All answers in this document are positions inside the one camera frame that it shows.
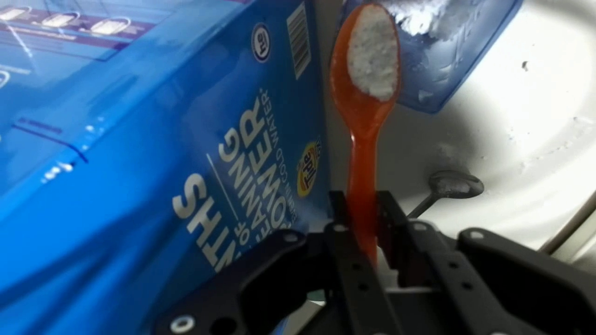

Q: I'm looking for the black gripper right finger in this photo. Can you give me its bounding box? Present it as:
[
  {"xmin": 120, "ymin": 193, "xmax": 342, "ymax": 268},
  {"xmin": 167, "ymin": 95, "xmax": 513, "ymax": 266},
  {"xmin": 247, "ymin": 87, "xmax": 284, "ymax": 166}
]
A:
[{"xmin": 377, "ymin": 190, "xmax": 596, "ymax": 335}]

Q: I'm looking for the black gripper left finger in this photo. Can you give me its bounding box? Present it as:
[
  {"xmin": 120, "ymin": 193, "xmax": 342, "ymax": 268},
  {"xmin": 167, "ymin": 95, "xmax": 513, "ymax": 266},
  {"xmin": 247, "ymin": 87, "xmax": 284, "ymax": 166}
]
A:
[{"xmin": 152, "ymin": 190, "xmax": 407, "ymax": 335}]

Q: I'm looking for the orange plastic spoon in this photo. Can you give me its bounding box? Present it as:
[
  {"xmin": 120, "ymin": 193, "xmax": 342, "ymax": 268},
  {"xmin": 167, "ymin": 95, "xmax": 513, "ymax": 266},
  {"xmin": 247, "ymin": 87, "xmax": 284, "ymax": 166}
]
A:
[{"xmin": 329, "ymin": 0, "xmax": 403, "ymax": 266}]

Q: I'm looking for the dark metal spoon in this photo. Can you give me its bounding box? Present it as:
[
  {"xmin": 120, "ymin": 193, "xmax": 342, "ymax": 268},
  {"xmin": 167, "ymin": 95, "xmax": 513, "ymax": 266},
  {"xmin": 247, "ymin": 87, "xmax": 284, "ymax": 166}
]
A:
[{"xmin": 407, "ymin": 169, "xmax": 487, "ymax": 219}]

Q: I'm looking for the blue plastic scoop cup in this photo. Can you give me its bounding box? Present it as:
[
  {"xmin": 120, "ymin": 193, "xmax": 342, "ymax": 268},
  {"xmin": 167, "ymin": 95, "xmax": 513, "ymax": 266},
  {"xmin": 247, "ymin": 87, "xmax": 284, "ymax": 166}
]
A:
[{"xmin": 342, "ymin": 0, "xmax": 526, "ymax": 115}]

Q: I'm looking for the white washing machine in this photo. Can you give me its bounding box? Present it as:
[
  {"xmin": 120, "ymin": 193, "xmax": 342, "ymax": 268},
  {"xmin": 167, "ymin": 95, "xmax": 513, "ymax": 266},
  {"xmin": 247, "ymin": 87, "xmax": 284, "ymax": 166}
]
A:
[{"xmin": 310, "ymin": 0, "xmax": 596, "ymax": 294}]

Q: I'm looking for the blue Tide detergent box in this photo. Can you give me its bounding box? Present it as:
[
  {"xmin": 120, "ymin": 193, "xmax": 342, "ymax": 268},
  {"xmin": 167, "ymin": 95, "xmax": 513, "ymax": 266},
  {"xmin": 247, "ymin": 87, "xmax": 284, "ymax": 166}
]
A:
[{"xmin": 0, "ymin": 0, "xmax": 332, "ymax": 335}]

